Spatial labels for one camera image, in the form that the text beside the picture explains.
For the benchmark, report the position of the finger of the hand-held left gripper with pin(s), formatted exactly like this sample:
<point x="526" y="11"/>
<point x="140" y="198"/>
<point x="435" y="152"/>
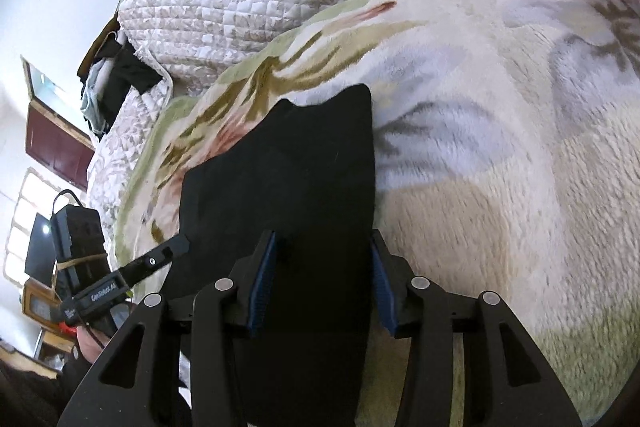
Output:
<point x="155" y="259"/>

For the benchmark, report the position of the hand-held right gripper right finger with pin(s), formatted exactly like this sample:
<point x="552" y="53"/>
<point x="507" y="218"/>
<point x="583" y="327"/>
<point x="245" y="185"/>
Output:
<point x="382" y="294"/>

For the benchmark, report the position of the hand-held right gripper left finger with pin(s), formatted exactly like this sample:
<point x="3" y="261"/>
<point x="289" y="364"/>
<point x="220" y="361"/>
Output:
<point x="262" y="289"/>

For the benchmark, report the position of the black pants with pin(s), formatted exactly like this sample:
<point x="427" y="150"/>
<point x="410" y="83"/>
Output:
<point x="300" y="177"/>

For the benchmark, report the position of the person's left forearm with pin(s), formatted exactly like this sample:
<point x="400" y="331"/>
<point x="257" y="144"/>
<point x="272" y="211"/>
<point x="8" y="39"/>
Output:
<point x="35" y="397"/>

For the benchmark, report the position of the person's left hand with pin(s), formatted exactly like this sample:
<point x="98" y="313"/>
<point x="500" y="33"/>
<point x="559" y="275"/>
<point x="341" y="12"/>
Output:
<point x="87" y="349"/>

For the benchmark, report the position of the black monitor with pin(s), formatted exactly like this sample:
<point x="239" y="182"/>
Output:
<point x="40" y="249"/>

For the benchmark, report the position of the wooden framed box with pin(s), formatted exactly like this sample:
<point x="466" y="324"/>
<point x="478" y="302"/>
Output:
<point x="42" y="302"/>

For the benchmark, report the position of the dark red wooden door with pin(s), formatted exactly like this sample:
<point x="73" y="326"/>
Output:
<point x="57" y="147"/>

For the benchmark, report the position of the wooden framed window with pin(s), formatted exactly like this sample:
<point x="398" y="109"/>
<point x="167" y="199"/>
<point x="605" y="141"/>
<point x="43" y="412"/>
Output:
<point x="42" y="82"/>

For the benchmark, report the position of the pile of dark clothes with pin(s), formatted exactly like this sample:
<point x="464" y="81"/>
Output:
<point x="127" y="72"/>

